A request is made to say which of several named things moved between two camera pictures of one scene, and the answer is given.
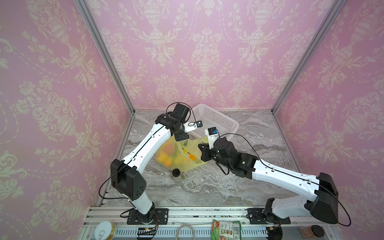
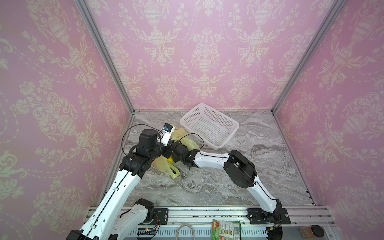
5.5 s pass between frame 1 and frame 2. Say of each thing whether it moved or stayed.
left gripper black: moved
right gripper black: moved
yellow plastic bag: moved
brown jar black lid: stayed
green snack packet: stayed
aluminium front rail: stayed
